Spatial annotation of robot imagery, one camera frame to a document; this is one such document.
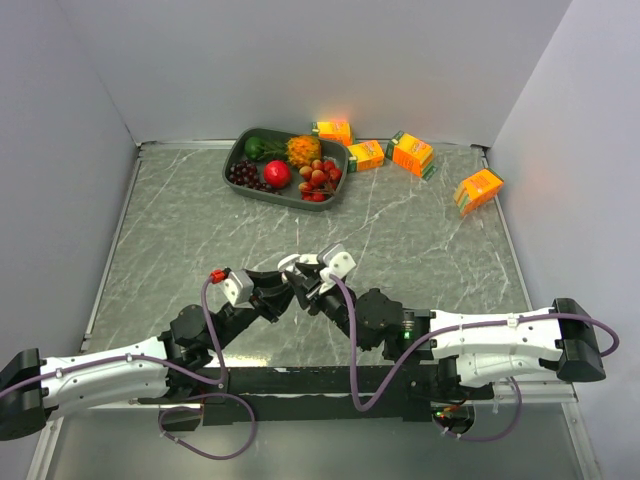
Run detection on red pomegranate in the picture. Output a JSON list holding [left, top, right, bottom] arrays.
[[263, 160, 292, 189]]

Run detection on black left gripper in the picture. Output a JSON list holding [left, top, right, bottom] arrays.
[[208, 268, 295, 353]]

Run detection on orange striped sponge box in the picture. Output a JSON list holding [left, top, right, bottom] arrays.
[[453, 168, 504, 216]]

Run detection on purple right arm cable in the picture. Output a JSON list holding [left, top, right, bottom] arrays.
[[327, 273, 621, 412]]

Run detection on orange sponge box near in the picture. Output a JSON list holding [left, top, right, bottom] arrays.
[[385, 131, 435, 180]]

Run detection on green pepper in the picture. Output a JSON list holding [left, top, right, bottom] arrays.
[[244, 136, 265, 161]]

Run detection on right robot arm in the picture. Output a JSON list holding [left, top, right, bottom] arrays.
[[278, 255, 606, 399]]

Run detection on orange box middle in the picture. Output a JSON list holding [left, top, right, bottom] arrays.
[[347, 140, 385, 173]]

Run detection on white oval charging case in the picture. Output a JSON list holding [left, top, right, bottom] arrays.
[[298, 254, 319, 265]]

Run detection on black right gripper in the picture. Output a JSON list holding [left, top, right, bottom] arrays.
[[285, 260, 372, 350]]

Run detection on orange pineapple toy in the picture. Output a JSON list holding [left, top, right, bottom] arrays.
[[285, 135, 322, 168]]

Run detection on white square charging case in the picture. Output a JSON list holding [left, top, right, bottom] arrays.
[[277, 254, 300, 280]]

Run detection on dark purple grapes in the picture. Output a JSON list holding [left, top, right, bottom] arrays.
[[226, 160, 278, 194]]

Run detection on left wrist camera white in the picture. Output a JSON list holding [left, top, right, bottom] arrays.
[[209, 269, 254, 308]]

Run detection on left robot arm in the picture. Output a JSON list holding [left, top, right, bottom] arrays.
[[1, 270, 294, 441]]

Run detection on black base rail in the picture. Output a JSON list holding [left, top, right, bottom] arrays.
[[137, 363, 496, 426]]

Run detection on orange box back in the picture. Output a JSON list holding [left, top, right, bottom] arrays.
[[311, 121, 354, 146]]

